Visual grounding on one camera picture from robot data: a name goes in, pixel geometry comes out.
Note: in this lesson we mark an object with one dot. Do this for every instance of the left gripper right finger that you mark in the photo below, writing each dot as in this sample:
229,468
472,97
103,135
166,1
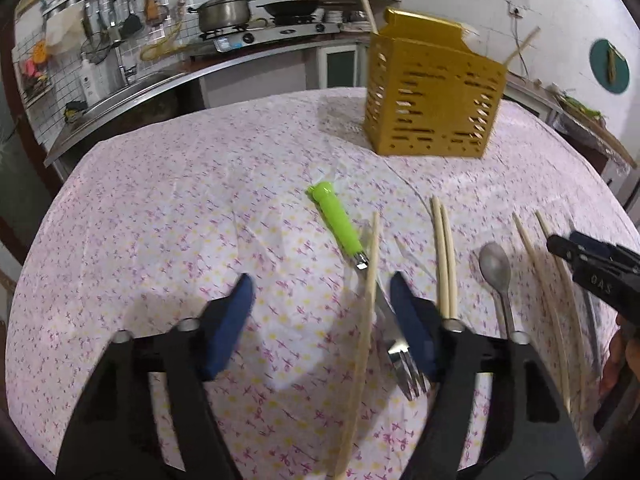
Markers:
528,433

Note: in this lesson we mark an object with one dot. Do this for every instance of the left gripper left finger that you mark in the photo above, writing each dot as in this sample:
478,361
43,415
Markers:
113,431

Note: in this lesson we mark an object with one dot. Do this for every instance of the green handled fork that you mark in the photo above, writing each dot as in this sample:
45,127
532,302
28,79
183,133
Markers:
410,381

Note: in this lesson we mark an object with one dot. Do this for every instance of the wooden chopstick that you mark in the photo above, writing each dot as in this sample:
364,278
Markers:
451,265
542,304
521,45
441,254
362,355
566,333
370,16

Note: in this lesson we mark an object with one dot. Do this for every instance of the kitchen counter cabinets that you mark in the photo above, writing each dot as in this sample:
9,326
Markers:
304,64

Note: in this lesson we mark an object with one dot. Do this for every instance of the right hand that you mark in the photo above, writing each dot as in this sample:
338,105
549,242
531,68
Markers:
620,352

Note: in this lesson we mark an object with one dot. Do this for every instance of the metal spoon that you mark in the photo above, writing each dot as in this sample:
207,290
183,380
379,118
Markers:
496,270

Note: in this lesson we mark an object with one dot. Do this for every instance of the wooden board with vegetables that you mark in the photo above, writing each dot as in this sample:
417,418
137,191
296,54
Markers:
585,126

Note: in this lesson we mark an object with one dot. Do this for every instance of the teal round cutting board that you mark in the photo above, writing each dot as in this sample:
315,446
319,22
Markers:
609,66

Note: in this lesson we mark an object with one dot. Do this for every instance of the pink floral tablecloth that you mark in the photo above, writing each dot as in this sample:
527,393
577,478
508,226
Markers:
154,223

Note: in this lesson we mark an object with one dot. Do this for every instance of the yellow perforated utensil holder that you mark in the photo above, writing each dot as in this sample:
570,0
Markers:
428,93

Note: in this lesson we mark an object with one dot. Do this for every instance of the steel sink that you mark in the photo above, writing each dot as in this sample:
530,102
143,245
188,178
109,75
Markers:
136,93

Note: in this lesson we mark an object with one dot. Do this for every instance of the white soap bottle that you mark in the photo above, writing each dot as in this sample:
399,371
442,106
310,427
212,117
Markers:
88,82

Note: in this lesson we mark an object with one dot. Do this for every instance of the black wok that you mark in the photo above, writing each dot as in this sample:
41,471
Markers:
281,10

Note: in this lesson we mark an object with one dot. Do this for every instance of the silver gas stove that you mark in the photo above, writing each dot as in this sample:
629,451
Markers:
231,39

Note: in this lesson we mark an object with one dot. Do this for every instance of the steel cooking pot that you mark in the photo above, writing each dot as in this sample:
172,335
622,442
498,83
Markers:
216,15

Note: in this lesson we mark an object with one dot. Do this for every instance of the wall power socket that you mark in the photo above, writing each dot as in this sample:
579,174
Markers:
517,8

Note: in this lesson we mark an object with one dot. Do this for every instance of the wall utensil rack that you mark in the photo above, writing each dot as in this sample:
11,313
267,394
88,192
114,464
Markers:
95,5

